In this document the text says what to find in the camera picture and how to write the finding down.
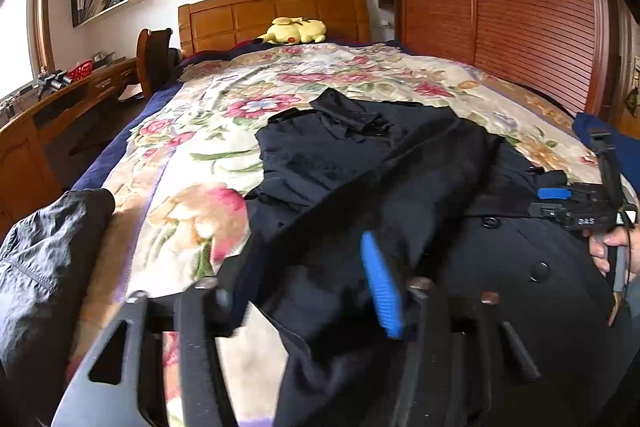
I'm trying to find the wood-framed window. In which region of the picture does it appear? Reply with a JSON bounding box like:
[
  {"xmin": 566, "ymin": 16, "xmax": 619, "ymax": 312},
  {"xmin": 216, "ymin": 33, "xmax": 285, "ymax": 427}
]
[{"xmin": 0, "ymin": 0, "xmax": 56, "ymax": 102}]

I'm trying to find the wooden headboard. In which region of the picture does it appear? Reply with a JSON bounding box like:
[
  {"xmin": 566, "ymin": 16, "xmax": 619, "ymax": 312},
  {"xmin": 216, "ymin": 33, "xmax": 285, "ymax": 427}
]
[{"xmin": 177, "ymin": 0, "xmax": 372, "ymax": 55}]

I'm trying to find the yellow plush toy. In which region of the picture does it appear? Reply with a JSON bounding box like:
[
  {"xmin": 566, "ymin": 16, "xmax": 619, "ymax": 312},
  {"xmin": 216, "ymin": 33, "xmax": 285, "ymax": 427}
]
[{"xmin": 256, "ymin": 16, "xmax": 328, "ymax": 46}]

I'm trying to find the navy bed sheet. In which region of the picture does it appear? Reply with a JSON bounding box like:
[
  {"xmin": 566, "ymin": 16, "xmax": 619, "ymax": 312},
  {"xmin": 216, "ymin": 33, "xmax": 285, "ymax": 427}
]
[{"xmin": 70, "ymin": 39, "xmax": 281, "ymax": 195}]

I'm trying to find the wooden louvred wardrobe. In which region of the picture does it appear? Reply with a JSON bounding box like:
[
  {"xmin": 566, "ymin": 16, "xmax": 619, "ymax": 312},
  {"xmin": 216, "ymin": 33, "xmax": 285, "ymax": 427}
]
[{"xmin": 372, "ymin": 0, "xmax": 621, "ymax": 118}]

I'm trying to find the wooden chair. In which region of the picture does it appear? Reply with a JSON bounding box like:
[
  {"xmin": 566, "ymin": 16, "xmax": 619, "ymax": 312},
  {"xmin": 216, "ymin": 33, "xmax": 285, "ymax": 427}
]
[{"xmin": 136, "ymin": 28, "xmax": 173, "ymax": 100}]

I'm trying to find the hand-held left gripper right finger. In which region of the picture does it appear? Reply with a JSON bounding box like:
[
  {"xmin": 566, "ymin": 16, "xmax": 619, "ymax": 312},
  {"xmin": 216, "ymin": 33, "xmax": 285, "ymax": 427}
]
[{"xmin": 361, "ymin": 231, "xmax": 543, "ymax": 427}]

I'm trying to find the person's right hand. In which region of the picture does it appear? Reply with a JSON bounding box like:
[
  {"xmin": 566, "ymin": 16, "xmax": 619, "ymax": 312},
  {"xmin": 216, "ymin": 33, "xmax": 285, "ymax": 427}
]
[{"xmin": 589, "ymin": 227, "xmax": 640, "ymax": 279}]

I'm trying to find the blue cloth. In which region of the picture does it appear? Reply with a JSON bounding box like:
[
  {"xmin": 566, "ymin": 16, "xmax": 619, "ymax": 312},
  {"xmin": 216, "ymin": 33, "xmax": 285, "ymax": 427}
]
[{"xmin": 572, "ymin": 112, "xmax": 640, "ymax": 208}]

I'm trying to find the wooden desk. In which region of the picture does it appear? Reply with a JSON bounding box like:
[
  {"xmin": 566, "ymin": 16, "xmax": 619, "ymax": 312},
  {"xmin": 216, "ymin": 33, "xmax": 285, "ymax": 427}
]
[{"xmin": 0, "ymin": 57, "xmax": 141, "ymax": 228}]

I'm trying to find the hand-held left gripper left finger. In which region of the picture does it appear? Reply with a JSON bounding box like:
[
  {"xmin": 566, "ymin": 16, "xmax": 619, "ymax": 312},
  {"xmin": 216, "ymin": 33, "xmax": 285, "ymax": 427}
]
[{"xmin": 52, "ymin": 252, "xmax": 261, "ymax": 427}]

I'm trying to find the black grey gadget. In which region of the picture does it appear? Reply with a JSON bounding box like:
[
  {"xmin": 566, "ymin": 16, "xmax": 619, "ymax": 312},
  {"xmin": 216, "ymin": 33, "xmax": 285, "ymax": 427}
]
[{"xmin": 35, "ymin": 68, "xmax": 73, "ymax": 100}]

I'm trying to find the row of books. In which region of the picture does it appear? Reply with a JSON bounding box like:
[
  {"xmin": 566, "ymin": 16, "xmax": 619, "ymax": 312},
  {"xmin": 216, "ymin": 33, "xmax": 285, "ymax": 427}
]
[{"xmin": 71, "ymin": 0, "xmax": 128, "ymax": 28}]

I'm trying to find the dark grey jacket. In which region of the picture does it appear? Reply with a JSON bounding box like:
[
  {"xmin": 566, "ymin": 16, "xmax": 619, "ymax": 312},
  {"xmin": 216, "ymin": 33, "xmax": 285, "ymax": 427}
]
[{"xmin": 0, "ymin": 188, "xmax": 117, "ymax": 378}]

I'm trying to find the floral blanket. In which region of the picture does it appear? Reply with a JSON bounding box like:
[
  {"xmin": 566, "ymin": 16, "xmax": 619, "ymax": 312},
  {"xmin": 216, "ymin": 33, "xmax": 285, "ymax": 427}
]
[{"xmin": 65, "ymin": 43, "xmax": 601, "ymax": 427}]

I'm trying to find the black trench coat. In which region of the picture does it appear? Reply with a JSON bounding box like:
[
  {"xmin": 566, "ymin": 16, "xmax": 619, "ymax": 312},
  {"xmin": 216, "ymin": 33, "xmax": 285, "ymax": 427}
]
[{"xmin": 245, "ymin": 88, "xmax": 631, "ymax": 427}]

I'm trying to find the red basket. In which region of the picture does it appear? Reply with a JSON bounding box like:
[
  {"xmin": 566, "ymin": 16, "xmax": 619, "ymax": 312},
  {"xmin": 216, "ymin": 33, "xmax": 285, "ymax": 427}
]
[{"xmin": 67, "ymin": 59, "xmax": 95, "ymax": 82}]

